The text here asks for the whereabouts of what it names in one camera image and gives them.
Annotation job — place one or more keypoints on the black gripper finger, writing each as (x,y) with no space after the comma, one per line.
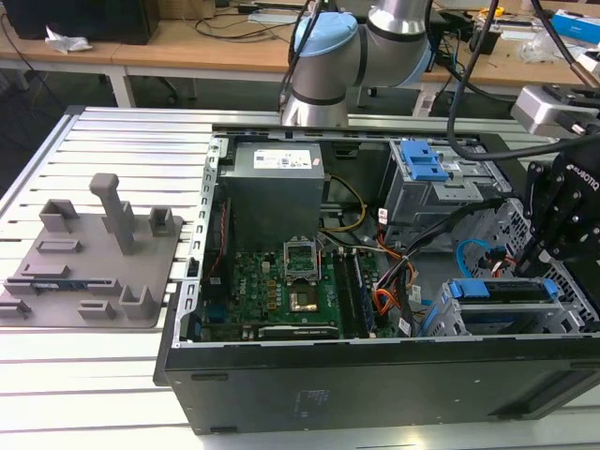
(555,211)
(535,206)

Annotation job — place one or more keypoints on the hard disk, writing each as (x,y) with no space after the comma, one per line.
(469,288)

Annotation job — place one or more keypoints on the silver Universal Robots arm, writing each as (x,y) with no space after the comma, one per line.
(328,65)

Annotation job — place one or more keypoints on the grey metal disk bay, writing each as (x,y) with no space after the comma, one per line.
(567,323)

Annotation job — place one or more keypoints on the grey metal drive cage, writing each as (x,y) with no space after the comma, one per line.
(422,206)

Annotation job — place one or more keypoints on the blue plastic drive latch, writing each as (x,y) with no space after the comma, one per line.
(422,161)

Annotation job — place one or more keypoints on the small white box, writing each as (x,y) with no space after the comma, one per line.
(589,62)

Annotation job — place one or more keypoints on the clear plastic bag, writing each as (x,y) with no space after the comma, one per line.
(539,50)

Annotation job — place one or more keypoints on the small black device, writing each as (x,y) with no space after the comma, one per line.
(485,40)

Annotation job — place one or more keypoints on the blue cardboard box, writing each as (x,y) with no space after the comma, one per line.
(574,25)

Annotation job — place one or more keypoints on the CPU socket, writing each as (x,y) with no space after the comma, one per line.
(300,258)

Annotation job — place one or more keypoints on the brown square chipset chip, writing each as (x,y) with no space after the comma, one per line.
(304,301)

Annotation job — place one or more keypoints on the grey power supply unit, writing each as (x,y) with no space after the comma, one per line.
(272,206)

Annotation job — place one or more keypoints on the black graphics card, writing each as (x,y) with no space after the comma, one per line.
(295,333)

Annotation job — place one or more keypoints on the black open PC case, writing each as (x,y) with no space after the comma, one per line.
(328,389)

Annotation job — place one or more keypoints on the green motherboard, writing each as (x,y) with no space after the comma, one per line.
(262,281)

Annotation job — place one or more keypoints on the wooden desk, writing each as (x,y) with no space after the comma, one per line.
(187,51)

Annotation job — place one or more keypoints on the grey parts rack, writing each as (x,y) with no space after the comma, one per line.
(94,290)

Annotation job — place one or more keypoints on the black box on desk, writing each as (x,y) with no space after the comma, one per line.
(79,19)

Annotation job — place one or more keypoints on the white crumpled paper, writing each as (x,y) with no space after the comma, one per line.
(68,41)

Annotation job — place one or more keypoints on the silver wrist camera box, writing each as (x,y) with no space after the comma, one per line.
(534,110)

